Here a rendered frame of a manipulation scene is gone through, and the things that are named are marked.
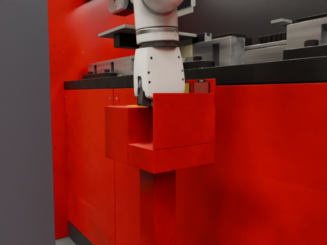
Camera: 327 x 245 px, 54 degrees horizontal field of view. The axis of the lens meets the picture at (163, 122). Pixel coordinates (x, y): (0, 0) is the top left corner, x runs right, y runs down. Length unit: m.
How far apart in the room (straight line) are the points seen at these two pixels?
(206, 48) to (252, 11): 0.64
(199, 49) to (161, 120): 0.48
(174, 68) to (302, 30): 0.32
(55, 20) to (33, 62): 1.26
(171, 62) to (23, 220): 0.39
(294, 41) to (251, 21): 0.81
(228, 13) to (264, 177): 1.14
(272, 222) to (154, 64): 0.41
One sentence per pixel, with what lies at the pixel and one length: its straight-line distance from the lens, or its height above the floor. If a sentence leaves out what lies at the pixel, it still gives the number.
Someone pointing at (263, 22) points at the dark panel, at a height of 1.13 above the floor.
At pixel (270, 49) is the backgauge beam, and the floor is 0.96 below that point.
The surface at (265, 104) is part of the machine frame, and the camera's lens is 0.70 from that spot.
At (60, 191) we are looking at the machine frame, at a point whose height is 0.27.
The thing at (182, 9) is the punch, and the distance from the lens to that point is 1.18.
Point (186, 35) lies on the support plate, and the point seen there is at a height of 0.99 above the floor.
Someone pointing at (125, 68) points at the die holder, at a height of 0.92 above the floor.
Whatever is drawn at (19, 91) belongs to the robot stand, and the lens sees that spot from 0.59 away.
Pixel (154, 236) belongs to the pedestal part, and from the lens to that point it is 0.74.
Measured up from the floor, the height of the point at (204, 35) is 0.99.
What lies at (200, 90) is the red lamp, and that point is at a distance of 0.71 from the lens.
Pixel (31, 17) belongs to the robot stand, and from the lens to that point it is 0.62.
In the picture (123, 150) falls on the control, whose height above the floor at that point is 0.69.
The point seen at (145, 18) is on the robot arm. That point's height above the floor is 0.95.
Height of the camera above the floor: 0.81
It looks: 5 degrees down
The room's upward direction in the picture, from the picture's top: straight up
